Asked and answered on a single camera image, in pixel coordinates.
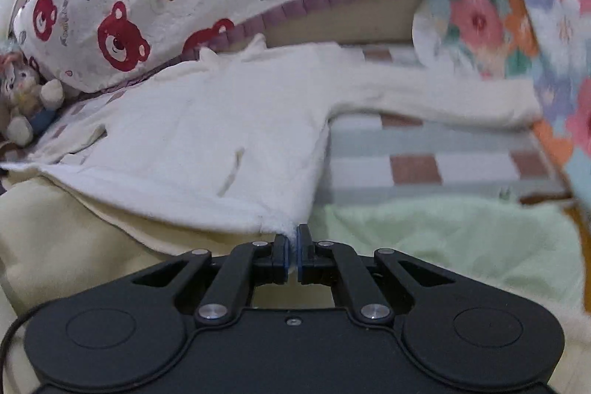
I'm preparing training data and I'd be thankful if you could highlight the floral blanket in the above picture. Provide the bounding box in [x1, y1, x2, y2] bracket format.
[412, 0, 591, 238]

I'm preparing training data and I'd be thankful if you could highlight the light green cloth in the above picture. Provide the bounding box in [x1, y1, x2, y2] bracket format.
[314, 195, 587, 312]

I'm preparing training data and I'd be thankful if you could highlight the black cable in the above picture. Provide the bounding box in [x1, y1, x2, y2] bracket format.
[0, 310, 33, 381]

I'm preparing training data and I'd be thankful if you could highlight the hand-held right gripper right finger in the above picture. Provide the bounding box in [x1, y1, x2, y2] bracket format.
[295, 224, 455, 325]

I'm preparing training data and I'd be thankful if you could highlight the grey plush bunny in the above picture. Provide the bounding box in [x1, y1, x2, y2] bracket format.
[0, 52, 65, 148]

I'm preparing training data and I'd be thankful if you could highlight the cream white sweater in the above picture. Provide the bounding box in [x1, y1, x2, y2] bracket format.
[0, 33, 543, 235]

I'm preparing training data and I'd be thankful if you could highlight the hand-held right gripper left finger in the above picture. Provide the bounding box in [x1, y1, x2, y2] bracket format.
[131, 232, 291, 328]

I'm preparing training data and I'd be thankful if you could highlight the beige mattress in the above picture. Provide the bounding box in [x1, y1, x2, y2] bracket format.
[263, 0, 430, 48]

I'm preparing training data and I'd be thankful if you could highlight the pale yellow blanket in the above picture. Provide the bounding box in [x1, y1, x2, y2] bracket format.
[0, 170, 296, 394]

